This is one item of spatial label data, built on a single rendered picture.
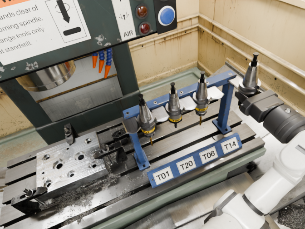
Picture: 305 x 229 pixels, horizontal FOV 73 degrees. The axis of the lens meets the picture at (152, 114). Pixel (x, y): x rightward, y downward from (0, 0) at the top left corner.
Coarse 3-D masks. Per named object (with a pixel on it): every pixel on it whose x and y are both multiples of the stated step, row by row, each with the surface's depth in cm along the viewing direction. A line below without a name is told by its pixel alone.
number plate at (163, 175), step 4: (168, 168) 86; (156, 172) 86; (160, 172) 86; (164, 172) 86; (168, 172) 87; (156, 176) 86; (160, 176) 86; (164, 176) 86; (168, 176) 87; (172, 176) 87; (156, 180) 86; (160, 180) 86; (164, 180) 86
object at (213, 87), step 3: (210, 87) 78; (213, 87) 78; (216, 87) 78; (207, 90) 77; (210, 90) 77; (213, 90) 77; (216, 90) 77; (219, 90) 77; (210, 93) 76; (213, 93) 76; (216, 93) 76; (219, 93) 76; (222, 93) 75; (213, 96) 75; (216, 96) 75; (219, 96) 74; (222, 96) 75; (213, 99) 74; (216, 99) 74
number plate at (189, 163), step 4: (184, 160) 88; (188, 160) 88; (192, 160) 89; (180, 164) 88; (184, 164) 88; (188, 164) 88; (192, 164) 89; (180, 168) 88; (184, 168) 88; (188, 168) 88; (192, 168) 89; (180, 172) 88
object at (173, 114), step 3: (180, 102) 74; (180, 108) 72; (168, 111) 71; (171, 111) 71; (174, 111) 71; (177, 111) 72; (180, 111) 73; (171, 114) 72; (174, 114) 71; (177, 114) 73; (174, 117) 72
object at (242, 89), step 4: (240, 80) 65; (240, 84) 64; (260, 84) 63; (240, 88) 65; (244, 88) 63; (248, 88) 62; (252, 88) 62; (256, 88) 64; (240, 92) 65; (244, 92) 64; (248, 92) 64; (252, 92) 63
